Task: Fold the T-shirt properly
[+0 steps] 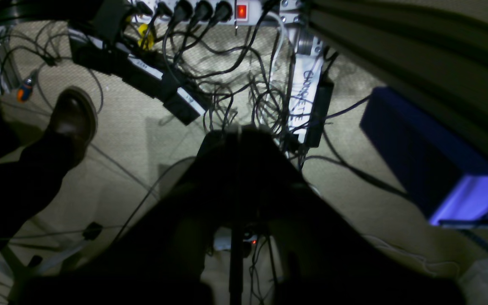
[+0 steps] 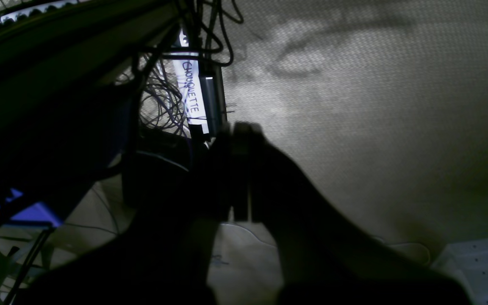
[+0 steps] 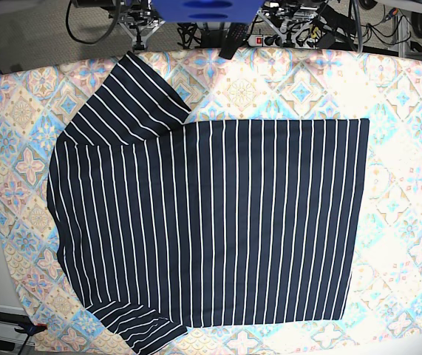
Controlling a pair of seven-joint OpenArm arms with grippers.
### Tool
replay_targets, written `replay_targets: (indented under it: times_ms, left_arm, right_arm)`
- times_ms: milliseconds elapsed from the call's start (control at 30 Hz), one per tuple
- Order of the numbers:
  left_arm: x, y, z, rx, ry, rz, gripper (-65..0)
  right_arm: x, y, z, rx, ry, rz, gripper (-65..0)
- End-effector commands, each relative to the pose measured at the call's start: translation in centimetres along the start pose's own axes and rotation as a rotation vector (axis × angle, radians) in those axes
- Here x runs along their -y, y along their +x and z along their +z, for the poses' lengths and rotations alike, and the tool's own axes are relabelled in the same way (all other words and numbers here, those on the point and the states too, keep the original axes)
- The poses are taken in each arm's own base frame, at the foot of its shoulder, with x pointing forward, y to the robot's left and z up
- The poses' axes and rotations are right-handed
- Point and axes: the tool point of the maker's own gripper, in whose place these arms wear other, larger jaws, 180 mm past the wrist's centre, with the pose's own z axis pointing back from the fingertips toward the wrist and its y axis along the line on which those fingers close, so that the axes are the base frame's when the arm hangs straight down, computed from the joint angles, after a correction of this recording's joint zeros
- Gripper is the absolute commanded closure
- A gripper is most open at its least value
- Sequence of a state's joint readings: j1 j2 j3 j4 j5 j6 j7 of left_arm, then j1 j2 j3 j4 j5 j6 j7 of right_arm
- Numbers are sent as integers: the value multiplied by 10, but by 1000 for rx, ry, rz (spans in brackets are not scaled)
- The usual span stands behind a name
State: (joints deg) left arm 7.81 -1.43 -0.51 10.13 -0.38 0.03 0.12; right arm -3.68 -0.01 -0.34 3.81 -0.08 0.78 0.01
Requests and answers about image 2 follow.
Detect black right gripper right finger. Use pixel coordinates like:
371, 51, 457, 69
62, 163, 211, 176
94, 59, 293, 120
233, 122, 471, 305

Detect tangled black cables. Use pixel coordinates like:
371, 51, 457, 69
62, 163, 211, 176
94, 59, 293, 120
117, 0, 244, 138

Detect white labelled power strip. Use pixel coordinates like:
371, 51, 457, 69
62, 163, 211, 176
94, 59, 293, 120
168, 30, 221, 141

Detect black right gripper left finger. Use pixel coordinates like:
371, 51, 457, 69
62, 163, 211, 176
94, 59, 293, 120
24, 127, 231, 305

